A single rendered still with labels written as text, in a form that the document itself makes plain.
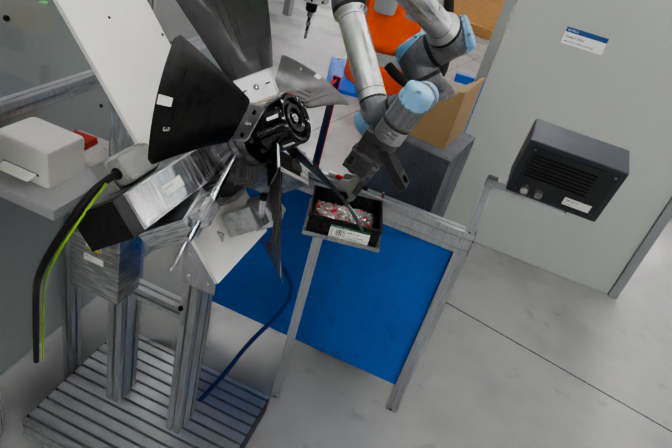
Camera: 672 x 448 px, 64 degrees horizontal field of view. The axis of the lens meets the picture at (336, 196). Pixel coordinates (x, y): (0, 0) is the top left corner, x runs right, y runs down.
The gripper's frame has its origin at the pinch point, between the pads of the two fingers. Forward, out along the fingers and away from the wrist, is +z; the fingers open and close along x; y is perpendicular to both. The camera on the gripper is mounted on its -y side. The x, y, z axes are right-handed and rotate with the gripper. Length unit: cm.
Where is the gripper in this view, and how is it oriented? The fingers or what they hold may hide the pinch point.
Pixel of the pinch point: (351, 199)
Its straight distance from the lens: 142.8
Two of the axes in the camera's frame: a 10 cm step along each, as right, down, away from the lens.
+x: -3.3, 4.2, -8.5
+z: -4.9, 6.9, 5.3
